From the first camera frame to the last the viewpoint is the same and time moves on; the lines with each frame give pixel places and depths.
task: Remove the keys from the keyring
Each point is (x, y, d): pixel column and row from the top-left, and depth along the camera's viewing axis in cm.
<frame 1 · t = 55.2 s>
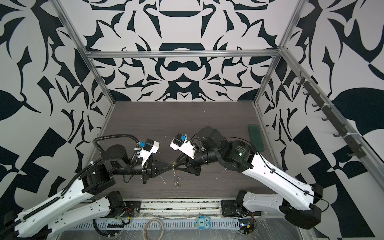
left hand: (172, 165, 55), fingers closed
right hand: (175, 164, 56), fingers open
green rectangular plastic case: (255, 137, 105), on the table
metal keyring with keys: (175, 173, 56), point 32 cm above the table

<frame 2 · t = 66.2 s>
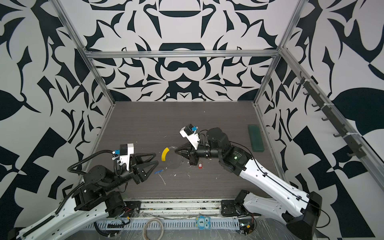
left hand: (156, 157, 58), fingers open
right hand: (176, 152, 61), fingers closed
yellow key tag: (165, 151, 64), point 30 cm above the table
red key tag: (200, 166, 91), on the table
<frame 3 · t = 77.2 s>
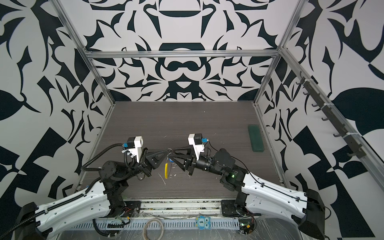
left hand: (166, 150, 53), fingers closed
right hand: (172, 156, 56), fingers open
yellow key tag: (166, 171, 56), point 33 cm above the table
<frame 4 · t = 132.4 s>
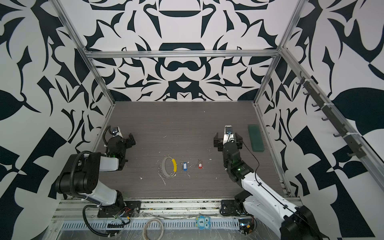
left hand: (121, 133, 92), fingers open
right hand: (228, 132, 80), fingers open
yellow key tag: (175, 165, 91), on the table
blue key tag: (185, 166, 90), on the table
